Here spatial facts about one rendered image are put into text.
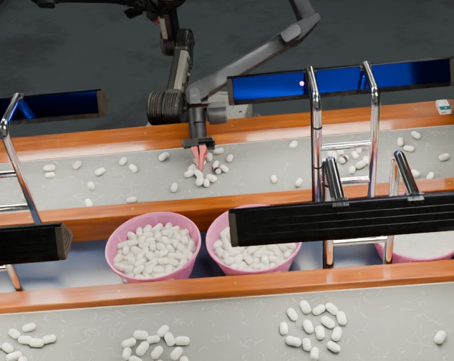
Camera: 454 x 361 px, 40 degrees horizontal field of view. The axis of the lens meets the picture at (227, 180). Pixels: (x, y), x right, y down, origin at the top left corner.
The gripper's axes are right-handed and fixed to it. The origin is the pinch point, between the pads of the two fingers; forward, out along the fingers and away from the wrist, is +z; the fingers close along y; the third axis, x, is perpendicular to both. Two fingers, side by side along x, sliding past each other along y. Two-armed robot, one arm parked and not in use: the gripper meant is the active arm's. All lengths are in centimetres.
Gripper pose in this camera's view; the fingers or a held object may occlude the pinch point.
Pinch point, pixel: (201, 167)
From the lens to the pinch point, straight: 201.0
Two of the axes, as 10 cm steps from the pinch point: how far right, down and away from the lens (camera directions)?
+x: 0.8, 2.2, 9.7
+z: 1.0, 9.7, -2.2
